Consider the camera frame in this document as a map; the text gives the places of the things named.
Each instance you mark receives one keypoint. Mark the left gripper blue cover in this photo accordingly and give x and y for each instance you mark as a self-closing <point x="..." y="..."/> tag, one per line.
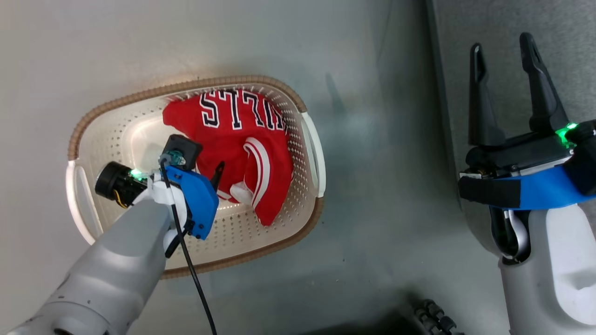
<point x="198" y="200"/>

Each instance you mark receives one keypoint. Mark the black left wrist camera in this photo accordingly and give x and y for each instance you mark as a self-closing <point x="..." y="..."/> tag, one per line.
<point x="184" y="150"/>

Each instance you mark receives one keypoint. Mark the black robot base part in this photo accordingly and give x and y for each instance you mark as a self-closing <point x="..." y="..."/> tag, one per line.
<point x="435" y="318"/>

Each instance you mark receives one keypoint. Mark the red basketball jersey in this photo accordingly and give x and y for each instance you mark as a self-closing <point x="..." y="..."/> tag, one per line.
<point x="251" y="139"/>

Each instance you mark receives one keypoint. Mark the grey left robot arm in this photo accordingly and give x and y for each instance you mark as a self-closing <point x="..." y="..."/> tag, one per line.
<point x="111" y="270"/>

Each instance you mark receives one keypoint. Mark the grey fabric sofa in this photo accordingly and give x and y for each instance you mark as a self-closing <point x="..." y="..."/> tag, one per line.
<point x="577" y="51"/>

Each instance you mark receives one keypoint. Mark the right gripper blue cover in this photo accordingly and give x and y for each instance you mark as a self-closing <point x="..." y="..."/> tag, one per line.
<point x="545" y="186"/>

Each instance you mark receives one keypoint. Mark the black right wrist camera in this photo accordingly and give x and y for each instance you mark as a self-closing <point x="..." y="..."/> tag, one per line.
<point x="491" y="191"/>

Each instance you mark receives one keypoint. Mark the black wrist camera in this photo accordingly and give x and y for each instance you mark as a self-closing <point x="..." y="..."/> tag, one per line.
<point x="184" y="150"/>
<point x="491" y="191"/>

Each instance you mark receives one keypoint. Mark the white laundry basket brown rim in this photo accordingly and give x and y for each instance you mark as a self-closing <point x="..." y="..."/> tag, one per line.
<point x="116" y="135"/>

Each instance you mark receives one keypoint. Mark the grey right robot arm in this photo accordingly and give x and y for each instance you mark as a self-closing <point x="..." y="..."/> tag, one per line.
<point x="558" y="279"/>

